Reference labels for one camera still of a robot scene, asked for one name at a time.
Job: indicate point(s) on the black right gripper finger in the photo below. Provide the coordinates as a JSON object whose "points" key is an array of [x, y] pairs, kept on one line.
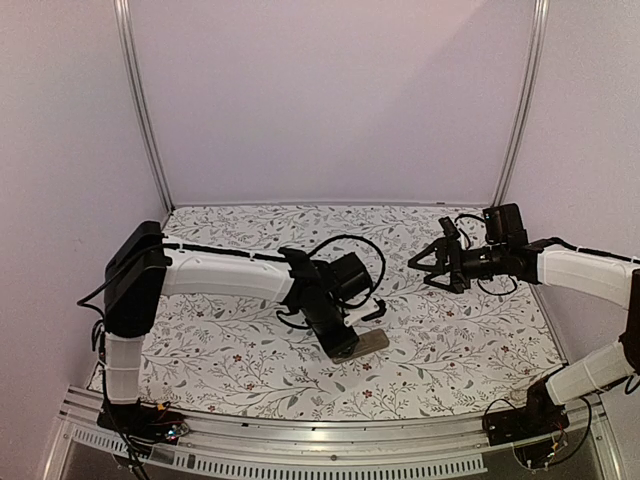
{"points": [[431, 259], [456, 283]]}

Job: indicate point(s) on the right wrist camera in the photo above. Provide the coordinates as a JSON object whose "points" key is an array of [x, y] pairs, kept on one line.
{"points": [[450, 231]]}

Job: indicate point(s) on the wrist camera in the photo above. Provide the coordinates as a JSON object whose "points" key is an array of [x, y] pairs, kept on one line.
{"points": [[371, 310], [450, 231]]}

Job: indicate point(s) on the aluminium front rail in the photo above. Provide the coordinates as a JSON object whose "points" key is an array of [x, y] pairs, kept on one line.
{"points": [[229, 447]]}

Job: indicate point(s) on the aluminium frame post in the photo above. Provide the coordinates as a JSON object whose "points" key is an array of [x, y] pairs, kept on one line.
{"points": [[124, 24], [525, 98]]}

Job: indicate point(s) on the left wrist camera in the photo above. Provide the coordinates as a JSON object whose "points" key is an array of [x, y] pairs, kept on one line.
{"points": [[371, 310]]}

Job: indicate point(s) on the floral patterned table mat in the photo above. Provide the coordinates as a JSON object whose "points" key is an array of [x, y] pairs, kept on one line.
{"points": [[448, 354]]}

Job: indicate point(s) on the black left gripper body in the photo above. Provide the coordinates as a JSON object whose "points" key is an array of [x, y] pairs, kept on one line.
{"points": [[319, 321]]}

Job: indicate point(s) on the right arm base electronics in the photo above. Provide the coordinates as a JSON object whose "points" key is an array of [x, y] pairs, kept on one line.
{"points": [[505, 423]]}

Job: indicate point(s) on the right aluminium frame post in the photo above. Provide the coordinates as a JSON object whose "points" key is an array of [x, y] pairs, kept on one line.
{"points": [[525, 98]]}

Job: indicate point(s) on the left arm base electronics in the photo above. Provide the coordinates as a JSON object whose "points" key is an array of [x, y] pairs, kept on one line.
{"points": [[141, 427]]}

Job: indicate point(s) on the left aluminium frame post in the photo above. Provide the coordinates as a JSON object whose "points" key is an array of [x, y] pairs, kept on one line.
{"points": [[124, 24]]}

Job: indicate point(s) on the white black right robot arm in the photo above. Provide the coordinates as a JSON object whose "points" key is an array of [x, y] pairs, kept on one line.
{"points": [[599, 277]]}

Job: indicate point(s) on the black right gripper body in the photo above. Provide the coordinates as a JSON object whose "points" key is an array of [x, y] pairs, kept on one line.
{"points": [[453, 265]]}

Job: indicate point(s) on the beige remote control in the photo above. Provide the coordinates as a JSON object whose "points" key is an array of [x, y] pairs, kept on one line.
{"points": [[369, 342]]}

